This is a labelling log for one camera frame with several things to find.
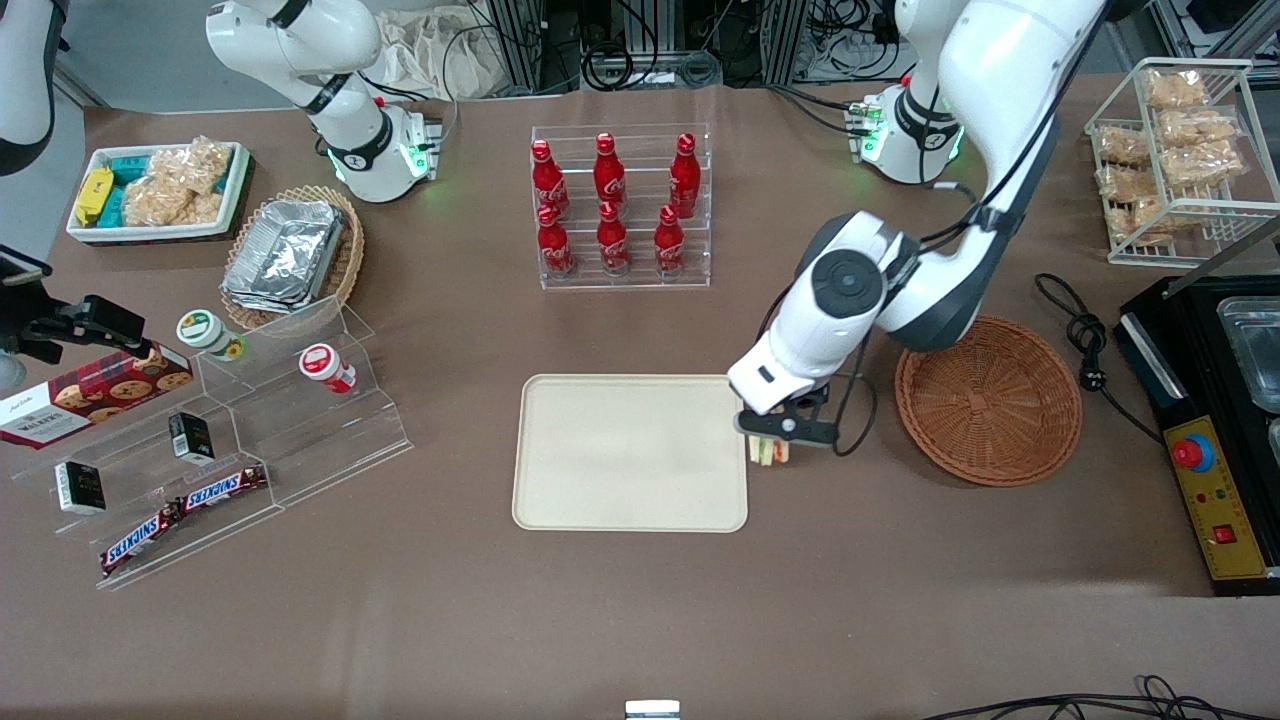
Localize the black aluminium rack frame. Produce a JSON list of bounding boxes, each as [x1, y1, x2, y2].
[[480, 0, 813, 97]]

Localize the red cola bottle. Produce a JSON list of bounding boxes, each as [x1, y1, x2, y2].
[[536, 204, 576, 280], [531, 139, 572, 222], [593, 132, 628, 214], [653, 204, 687, 277], [668, 132, 701, 220], [596, 200, 632, 277]]

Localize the black floor cables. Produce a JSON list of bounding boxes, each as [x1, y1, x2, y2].
[[918, 674, 1280, 720]]

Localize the green lid yogurt cup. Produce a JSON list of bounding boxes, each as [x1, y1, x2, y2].
[[176, 309, 247, 362]]

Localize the small black box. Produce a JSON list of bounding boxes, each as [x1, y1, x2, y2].
[[167, 410, 216, 466], [54, 460, 108, 517]]

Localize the beige cloth bag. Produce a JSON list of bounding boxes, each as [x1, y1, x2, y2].
[[372, 8, 507, 102]]

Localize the black power cable with plug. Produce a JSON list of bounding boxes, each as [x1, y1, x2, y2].
[[1034, 271, 1167, 447]]

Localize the clear acrylic bottle rack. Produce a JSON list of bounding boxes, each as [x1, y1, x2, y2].
[[530, 123, 713, 292]]

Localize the clear bag of rice crackers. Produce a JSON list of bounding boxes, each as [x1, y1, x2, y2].
[[121, 135, 234, 228]]

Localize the white rectangular plastic bin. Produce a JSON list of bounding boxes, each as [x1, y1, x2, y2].
[[65, 141, 252, 245]]

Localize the red tartan cookie box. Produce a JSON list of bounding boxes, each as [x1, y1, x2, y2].
[[0, 344, 195, 451]]

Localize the black appliance with yellow panel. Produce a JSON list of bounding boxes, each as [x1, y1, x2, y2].
[[1113, 214, 1280, 598]]

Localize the beige rectangular tray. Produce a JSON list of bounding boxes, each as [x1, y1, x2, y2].
[[512, 374, 749, 534]]

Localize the white wire basket rack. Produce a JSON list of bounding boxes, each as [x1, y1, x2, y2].
[[1085, 57, 1280, 269]]

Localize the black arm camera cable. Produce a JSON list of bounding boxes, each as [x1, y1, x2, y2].
[[760, 95, 1067, 457]]

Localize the red lid yogurt cup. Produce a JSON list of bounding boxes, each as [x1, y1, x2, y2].
[[298, 343, 358, 395]]

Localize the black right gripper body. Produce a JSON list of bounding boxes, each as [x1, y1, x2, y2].
[[0, 285, 36, 362]]

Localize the stacked silver foil containers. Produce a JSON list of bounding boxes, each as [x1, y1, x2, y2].
[[221, 198, 347, 315]]

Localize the steel pan in appliance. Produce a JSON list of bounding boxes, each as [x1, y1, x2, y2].
[[1216, 296, 1280, 414]]

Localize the brown Snickers bar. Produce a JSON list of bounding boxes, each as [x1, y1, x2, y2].
[[179, 464, 270, 514], [99, 504, 185, 579]]

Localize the round brown wicker basket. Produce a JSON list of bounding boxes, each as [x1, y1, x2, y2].
[[894, 315, 1084, 489]]

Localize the yellow snack pack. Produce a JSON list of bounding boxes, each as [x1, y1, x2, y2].
[[74, 166, 115, 227]]

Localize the clear acrylic stepped shelf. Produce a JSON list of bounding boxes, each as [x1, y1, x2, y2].
[[10, 295, 415, 592]]

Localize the bagged fried snack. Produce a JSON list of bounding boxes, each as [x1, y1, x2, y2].
[[1160, 140, 1245, 188], [1144, 69, 1209, 110], [1158, 107, 1239, 147], [1094, 126, 1152, 167], [1129, 195, 1202, 243], [1097, 165, 1162, 202]]

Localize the oval brown wicker basket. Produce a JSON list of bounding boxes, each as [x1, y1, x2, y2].
[[219, 184, 366, 332]]

